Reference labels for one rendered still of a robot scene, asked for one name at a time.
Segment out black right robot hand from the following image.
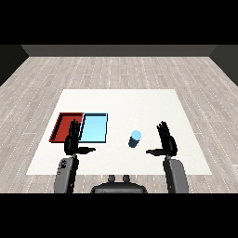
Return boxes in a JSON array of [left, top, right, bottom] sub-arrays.
[[145, 120, 179, 158]]

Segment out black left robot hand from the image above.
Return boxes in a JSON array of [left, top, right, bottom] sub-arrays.
[[63, 119, 97, 156]]

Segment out red shallow open box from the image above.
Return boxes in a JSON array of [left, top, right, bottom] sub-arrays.
[[48, 112, 85, 144]]

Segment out light blue shallow open box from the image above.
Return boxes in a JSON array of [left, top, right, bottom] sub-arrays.
[[77, 112, 109, 144]]

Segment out small blue can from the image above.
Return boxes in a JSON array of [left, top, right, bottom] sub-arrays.
[[127, 129, 142, 149]]

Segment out dark grey robot body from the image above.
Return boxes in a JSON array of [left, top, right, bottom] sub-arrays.
[[90, 175, 149, 194]]

